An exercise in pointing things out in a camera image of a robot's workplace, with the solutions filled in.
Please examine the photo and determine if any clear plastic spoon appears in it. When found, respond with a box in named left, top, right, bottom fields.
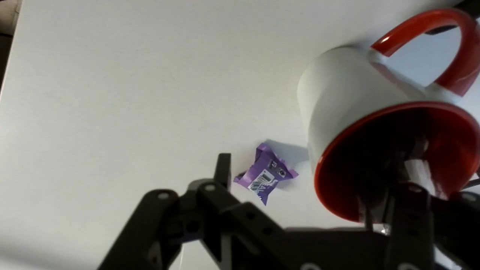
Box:
left=404, top=158, right=444, bottom=200

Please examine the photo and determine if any white mug with red handle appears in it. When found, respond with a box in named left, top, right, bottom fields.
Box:
left=296, top=6, right=480, bottom=224

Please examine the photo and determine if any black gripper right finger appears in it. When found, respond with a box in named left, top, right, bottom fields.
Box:
left=360, top=183, right=480, bottom=270

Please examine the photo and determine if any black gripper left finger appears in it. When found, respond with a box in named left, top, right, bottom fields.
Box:
left=96, top=152, right=312, bottom=270

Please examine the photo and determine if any purple candy wrapper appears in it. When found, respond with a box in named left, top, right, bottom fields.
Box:
left=233, top=141, right=300, bottom=207

